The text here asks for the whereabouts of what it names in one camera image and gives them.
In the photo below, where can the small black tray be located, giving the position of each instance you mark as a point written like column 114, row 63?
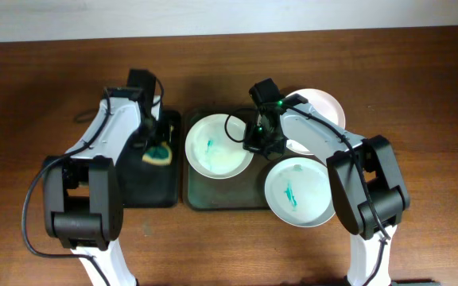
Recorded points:
column 146, row 185

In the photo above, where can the large grey tray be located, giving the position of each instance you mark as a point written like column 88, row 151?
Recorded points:
column 242, row 192

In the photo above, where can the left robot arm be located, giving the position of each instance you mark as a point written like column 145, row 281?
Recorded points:
column 82, row 198

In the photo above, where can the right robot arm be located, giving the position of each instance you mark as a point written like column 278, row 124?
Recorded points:
column 368, row 191

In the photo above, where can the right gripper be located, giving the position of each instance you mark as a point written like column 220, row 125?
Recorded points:
column 252, row 144

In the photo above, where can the green yellow sponge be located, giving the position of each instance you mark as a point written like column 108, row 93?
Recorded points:
column 160, row 152

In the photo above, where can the white plate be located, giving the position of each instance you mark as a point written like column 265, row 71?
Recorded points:
column 211, row 152
column 325, row 104
column 297, row 190

